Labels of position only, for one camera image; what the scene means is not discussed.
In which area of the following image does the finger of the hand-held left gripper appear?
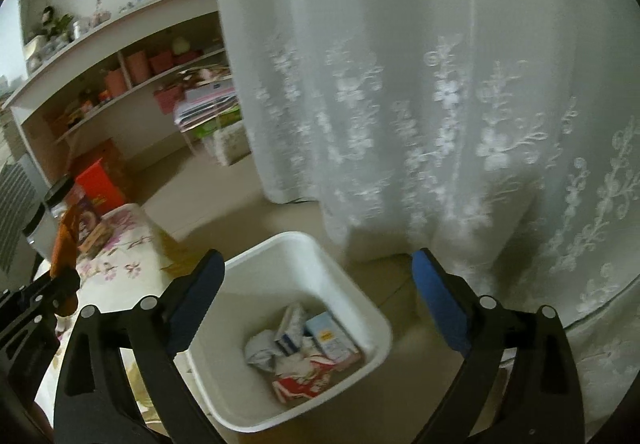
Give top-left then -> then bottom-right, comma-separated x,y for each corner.
0,268 -> 81,325
0,311 -> 58,377

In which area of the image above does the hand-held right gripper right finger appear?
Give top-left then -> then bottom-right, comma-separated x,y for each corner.
411,248 -> 586,444

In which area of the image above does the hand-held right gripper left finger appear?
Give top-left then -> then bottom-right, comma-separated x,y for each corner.
52,249 -> 226,444

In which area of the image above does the orange snack packet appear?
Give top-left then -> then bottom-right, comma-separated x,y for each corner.
50,218 -> 82,316

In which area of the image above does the white plastic bin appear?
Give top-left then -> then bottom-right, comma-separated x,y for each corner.
187,231 -> 393,434

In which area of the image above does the light blue carton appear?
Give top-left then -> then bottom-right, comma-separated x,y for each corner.
305,311 -> 362,366

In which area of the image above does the red white wrapper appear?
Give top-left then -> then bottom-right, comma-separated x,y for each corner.
271,353 -> 337,406

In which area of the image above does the clear jar with black lid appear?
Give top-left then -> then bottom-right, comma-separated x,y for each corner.
22,205 -> 61,267

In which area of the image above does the purple label jar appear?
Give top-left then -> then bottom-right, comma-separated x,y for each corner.
44,176 -> 114,261

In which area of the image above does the grey striped cushion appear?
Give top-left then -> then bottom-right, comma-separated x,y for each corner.
0,161 -> 42,275

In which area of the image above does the red box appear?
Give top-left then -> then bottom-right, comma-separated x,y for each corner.
75,159 -> 127,219

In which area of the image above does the white fluffy bag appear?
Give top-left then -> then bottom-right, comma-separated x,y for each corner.
212,124 -> 252,168

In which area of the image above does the stack of papers and books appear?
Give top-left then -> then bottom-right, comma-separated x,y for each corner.
172,83 -> 246,135

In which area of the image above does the pink basket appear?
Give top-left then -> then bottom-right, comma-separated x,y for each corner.
152,86 -> 187,116

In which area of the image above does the white embroidered curtain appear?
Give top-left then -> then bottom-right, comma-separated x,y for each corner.
202,0 -> 640,425

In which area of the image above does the white bookshelf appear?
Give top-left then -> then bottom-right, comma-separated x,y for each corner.
2,0 -> 241,190

